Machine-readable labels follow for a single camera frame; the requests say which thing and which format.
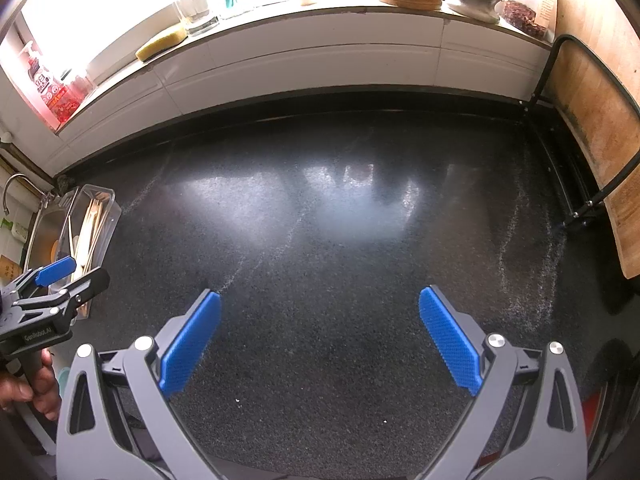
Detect clear drinking glass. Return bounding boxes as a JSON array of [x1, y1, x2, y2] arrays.
[[172, 0, 221, 36]]

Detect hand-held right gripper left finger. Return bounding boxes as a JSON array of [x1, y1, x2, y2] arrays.
[[55, 288, 223, 480]]

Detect red jar with dark lid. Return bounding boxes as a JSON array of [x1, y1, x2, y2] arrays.
[[62, 67, 96, 111]]

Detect light wooden chopstick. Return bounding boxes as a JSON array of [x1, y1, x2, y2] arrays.
[[75, 199, 97, 281], [86, 199, 108, 273], [80, 200, 103, 281]]

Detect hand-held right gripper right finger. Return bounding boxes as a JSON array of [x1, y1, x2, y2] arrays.
[[417, 285, 588, 480]]

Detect red plastic object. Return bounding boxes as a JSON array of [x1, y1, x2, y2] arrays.
[[582, 392, 603, 441]]

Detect steel sink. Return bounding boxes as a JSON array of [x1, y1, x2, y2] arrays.
[[22, 195, 76, 281]]

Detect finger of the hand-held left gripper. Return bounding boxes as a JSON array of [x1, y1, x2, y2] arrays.
[[0, 255, 78, 307], [9, 266, 112, 327]]

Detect yellow sponge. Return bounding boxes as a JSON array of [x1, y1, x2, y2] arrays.
[[136, 27, 188, 62]]

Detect person's left hand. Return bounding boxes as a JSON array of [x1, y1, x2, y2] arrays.
[[0, 347, 64, 422]]

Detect metal faucet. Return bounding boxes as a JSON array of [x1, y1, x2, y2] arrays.
[[0, 172, 43, 216]]

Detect red soap pump bottle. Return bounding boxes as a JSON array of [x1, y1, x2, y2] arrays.
[[22, 40, 68, 126]]

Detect black metal rack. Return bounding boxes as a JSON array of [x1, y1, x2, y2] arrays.
[[520, 34, 640, 231]]

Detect clear plastic container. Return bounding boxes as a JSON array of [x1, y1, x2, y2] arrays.
[[47, 185, 122, 321]]

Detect wooden cutting board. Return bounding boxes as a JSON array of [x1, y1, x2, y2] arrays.
[[542, 0, 640, 281]]

